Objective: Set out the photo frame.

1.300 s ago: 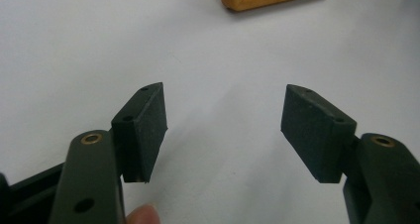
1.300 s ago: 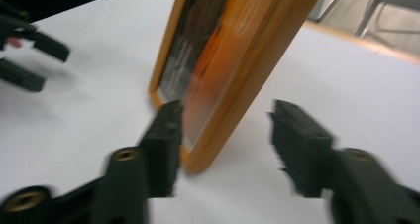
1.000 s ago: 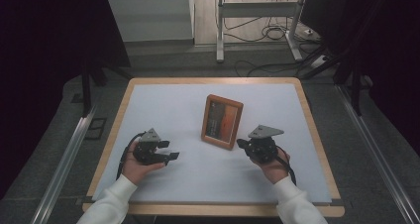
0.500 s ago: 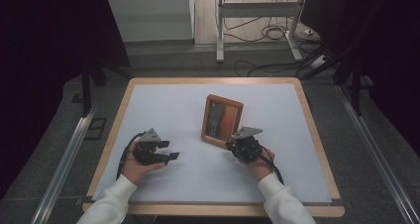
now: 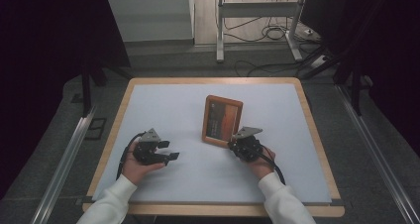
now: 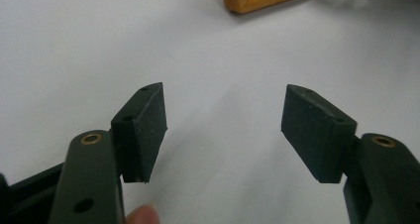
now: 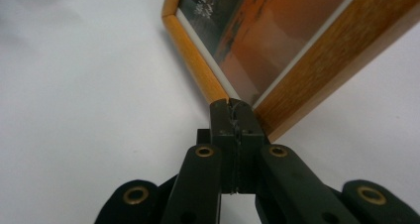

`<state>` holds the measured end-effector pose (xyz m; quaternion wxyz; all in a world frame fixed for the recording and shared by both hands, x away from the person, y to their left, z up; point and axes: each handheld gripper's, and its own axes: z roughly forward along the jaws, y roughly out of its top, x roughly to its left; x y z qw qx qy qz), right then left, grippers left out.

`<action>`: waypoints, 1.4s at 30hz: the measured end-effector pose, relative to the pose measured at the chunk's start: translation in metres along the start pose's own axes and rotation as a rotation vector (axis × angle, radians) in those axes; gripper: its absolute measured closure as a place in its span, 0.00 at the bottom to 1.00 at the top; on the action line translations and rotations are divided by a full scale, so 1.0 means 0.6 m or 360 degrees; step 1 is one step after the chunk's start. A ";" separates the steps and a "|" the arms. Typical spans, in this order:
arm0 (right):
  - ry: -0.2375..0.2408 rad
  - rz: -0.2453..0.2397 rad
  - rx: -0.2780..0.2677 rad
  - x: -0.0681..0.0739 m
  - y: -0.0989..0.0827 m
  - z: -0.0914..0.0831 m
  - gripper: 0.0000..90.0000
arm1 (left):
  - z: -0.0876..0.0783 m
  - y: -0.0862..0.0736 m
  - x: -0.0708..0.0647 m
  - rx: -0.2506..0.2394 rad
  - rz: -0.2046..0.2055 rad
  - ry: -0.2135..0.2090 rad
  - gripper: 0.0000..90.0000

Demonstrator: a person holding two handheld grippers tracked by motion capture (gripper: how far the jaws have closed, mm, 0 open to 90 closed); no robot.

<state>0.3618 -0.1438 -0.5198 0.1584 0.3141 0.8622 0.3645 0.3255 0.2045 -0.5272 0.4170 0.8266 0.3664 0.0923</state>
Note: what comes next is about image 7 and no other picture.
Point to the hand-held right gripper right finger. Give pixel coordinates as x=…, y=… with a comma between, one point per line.
x=249, y=128

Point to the wooden photo frame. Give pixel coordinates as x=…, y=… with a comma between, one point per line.
x=297, y=45

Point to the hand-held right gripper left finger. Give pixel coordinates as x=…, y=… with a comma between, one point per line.
x=219, y=125

